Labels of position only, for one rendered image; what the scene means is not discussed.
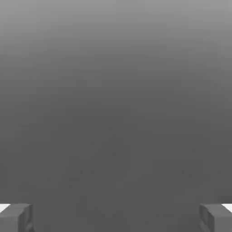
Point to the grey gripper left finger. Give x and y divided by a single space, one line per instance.
12 217

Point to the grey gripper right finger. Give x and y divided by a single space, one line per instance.
219 218

